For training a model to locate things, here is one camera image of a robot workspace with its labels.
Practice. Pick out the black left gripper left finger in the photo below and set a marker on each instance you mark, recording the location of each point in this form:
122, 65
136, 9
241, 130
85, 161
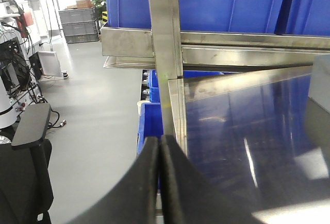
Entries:
133, 198

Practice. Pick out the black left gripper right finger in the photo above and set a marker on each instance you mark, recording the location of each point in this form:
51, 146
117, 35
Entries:
187, 197

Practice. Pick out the gray cube base with recess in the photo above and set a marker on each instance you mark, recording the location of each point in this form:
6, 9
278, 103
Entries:
319, 83

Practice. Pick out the small blue bin below table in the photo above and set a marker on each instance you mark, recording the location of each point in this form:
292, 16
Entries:
150, 123

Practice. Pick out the large blue bin on rack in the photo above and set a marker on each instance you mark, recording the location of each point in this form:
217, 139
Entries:
294, 17

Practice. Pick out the black office chair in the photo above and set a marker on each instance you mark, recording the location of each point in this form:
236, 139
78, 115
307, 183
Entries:
26, 191

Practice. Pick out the stacked gray crates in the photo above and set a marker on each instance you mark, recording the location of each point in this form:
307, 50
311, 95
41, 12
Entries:
80, 25

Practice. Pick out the stainless steel rack frame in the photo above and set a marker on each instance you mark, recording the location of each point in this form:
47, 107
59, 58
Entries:
221, 94

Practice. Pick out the white robot with cables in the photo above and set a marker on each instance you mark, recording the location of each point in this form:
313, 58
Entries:
19, 85

